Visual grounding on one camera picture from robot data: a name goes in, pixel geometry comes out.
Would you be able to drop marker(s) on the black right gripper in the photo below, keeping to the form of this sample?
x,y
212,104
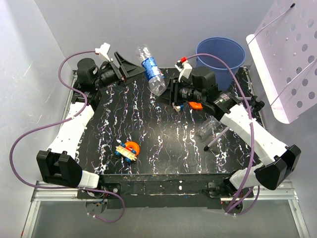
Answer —
x,y
170,95

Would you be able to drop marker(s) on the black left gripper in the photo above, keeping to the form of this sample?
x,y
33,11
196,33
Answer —
x,y
132,71

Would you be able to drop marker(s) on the clear Pepsi bottle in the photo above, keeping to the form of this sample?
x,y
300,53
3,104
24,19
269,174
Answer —
x,y
153,73

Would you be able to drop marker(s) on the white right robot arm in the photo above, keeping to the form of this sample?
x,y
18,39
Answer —
x,y
278,160

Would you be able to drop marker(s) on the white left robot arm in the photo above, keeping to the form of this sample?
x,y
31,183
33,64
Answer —
x,y
57,164

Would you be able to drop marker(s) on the blue plastic bin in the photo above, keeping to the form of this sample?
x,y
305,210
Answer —
x,y
218,53

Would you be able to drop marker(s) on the white blue yellow block stack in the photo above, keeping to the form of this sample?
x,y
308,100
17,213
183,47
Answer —
x,y
178,108

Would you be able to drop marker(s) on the orange curved toy piece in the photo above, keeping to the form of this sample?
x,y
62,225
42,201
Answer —
x,y
196,106

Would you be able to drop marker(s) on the beige toy car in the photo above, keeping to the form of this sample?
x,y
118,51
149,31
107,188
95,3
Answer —
x,y
129,154

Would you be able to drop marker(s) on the white perforated panel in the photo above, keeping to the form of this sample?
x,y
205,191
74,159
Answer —
x,y
284,51

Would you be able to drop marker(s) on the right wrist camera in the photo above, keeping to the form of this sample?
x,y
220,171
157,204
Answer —
x,y
184,69

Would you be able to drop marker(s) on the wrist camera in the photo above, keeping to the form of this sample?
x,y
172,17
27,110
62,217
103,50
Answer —
x,y
103,51
184,69

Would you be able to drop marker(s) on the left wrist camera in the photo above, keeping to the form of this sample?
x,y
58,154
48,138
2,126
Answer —
x,y
103,51

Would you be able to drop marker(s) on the orange ring toy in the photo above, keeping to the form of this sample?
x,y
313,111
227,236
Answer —
x,y
133,146

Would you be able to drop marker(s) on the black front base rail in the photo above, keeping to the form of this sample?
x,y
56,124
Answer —
x,y
165,190

